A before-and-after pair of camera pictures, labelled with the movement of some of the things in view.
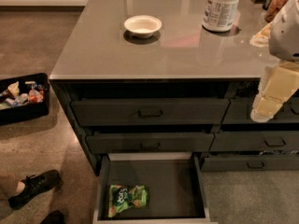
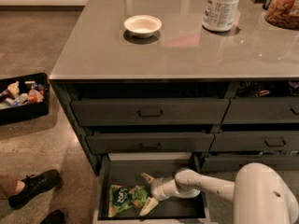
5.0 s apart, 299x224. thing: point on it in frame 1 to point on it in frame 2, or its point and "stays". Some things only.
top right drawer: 239,111 stays
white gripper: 286,36 to 158,189
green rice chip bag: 121,198 stays
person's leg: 10,185 stays
